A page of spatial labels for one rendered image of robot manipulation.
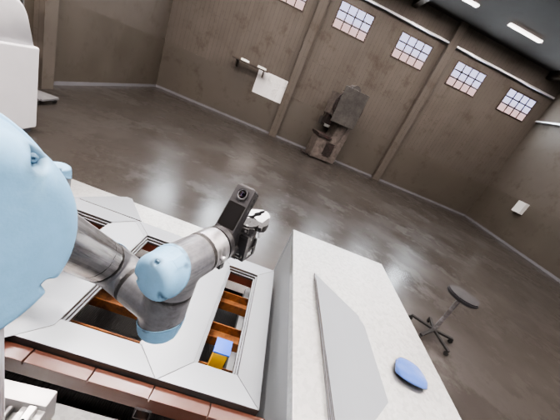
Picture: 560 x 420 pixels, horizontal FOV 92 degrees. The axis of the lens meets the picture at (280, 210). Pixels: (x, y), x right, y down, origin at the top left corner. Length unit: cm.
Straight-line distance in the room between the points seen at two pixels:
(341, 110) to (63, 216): 985
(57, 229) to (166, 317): 34
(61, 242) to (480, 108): 1354
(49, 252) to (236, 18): 1138
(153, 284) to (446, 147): 1304
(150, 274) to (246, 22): 1117
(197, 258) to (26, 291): 28
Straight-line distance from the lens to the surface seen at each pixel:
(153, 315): 51
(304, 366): 96
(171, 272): 42
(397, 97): 1204
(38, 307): 121
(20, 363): 113
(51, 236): 20
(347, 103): 1002
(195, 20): 1177
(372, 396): 101
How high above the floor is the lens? 174
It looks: 22 degrees down
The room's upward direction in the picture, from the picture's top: 24 degrees clockwise
